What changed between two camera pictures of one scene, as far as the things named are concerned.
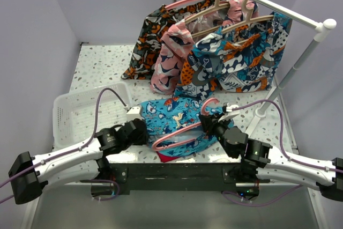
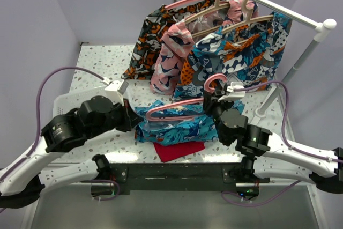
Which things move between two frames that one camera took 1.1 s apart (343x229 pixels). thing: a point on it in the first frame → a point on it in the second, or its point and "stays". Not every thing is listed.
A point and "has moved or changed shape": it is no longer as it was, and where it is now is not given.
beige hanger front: x=246 y=7 stays
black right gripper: x=209 y=122 → x=211 y=100
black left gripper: x=143 y=139 → x=131 y=119
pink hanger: x=203 y=113 → x=183 y=102
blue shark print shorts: x=173 y=128 has moved or changed shape
